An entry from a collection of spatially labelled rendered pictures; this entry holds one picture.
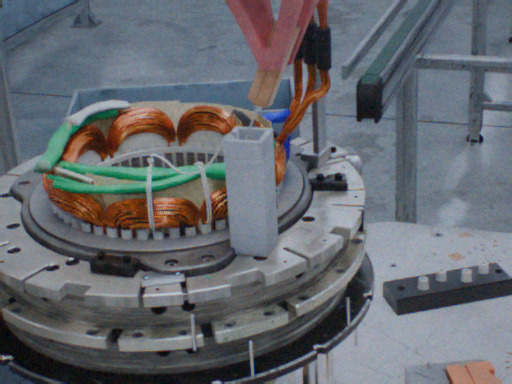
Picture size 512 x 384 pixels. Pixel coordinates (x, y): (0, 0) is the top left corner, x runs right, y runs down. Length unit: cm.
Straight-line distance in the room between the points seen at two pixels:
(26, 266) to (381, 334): 58
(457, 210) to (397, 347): 213
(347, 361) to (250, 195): 50
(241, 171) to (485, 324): 61
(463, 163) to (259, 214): 296
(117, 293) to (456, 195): 277
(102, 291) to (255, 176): 13
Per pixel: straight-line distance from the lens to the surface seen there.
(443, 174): 361
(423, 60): 253
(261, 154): 74
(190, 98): 124
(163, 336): 76
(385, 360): 123
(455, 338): 127
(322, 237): 80
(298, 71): 89
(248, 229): 77
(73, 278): 78
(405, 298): 130
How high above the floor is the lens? 146
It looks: 25 degrees down
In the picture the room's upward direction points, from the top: 3 degrees counter-clockwise
